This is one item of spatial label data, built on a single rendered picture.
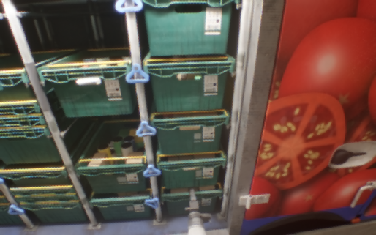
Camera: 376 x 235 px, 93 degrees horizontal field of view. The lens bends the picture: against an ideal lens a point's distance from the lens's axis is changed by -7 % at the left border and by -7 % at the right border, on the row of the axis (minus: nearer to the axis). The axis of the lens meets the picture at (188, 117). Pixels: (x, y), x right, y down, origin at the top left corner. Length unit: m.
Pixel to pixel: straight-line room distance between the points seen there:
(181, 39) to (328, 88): 0.65
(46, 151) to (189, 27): 0.97
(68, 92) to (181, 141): 0.60
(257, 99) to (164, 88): 0.41
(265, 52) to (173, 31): 0.37
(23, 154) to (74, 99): 0.48
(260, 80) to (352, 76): 0.40
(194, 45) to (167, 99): 0.28
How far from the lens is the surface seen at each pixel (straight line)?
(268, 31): 0.76
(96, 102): 0.99
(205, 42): 0.87
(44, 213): 1.68
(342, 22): 0.91
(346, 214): 1.80
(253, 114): 0.84
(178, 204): 1.41
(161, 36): 0.85
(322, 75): 0.92
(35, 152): 1.30
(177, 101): 0.93
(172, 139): 1.03
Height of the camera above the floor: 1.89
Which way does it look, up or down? 28 degrees down
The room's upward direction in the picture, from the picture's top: 1 degrees counter-clockwise
